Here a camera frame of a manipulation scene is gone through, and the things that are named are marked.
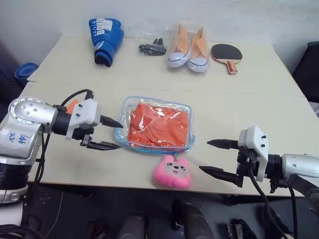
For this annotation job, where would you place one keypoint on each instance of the clear plastic shoe bag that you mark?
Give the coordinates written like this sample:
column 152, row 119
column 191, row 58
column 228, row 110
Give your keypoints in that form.
column 188, row 25

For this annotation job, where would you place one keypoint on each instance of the blue boxing glove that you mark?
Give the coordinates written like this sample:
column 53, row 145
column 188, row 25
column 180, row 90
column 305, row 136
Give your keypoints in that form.
column 106, row 42

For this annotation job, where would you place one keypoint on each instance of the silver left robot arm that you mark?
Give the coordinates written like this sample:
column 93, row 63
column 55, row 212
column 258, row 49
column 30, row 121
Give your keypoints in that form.
column 27, row 117

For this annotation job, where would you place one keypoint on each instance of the blue tape roll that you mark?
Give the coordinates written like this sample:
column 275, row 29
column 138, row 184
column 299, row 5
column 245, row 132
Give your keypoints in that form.
column 25, row 71

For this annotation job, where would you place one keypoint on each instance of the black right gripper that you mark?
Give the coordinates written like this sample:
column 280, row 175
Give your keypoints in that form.
column 245, row 164

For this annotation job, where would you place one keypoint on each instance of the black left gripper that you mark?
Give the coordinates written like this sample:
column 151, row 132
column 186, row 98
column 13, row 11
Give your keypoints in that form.
column 83, row 133

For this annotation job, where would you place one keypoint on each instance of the orange white canvas shoe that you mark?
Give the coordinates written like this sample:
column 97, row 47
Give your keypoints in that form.
column 178, row 49
column 199, row 54

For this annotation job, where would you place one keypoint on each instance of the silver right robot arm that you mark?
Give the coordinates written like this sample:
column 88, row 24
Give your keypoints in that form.
column 296, row 164

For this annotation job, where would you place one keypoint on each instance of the black box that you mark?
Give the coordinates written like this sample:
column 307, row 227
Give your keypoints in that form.
column 307, row 72

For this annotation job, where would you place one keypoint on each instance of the clear plastic zipper pouch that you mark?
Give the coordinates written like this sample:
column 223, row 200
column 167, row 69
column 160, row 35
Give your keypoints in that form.
column 124, row 109

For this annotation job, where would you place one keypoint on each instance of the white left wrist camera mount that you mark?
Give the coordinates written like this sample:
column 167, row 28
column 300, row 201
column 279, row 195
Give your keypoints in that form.
column 86, row 112

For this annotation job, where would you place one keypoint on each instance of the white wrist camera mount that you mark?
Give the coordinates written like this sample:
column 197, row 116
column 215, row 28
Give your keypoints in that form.
column 86, row 112
column 256, row 149

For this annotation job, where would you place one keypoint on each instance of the dark rounded shape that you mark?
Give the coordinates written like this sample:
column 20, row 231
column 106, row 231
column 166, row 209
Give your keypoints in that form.
column 133, row 226
column 193, row 221

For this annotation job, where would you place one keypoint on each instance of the table tennis paddle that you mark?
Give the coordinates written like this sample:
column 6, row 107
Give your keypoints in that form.
column 225, row 53

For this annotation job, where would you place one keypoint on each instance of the orange cloth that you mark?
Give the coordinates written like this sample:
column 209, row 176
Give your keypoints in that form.
column 159, row 127

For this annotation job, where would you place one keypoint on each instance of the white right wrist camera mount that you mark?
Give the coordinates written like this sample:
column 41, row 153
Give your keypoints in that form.
column 256, row 149

